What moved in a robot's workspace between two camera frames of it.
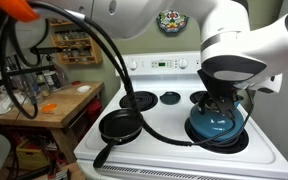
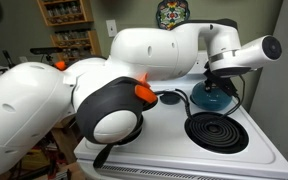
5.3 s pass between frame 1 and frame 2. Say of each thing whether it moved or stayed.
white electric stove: stayed
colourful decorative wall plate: stayed
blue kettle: moved
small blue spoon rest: stayed
